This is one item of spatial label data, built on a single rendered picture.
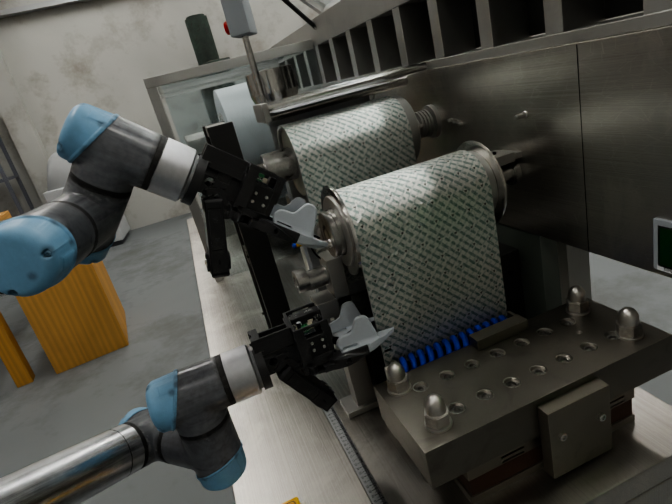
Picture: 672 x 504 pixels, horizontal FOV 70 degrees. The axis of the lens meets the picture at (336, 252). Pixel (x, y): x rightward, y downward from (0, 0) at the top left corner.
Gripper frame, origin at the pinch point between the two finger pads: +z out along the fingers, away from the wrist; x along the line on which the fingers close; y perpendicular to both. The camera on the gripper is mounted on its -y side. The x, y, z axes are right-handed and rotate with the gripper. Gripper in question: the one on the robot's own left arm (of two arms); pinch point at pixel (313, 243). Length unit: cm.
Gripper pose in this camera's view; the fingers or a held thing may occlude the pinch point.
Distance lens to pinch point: 72.2
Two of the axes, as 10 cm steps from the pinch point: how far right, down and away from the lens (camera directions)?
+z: 8.5, 3.4, 4.0
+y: 4.1, -9.0, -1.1
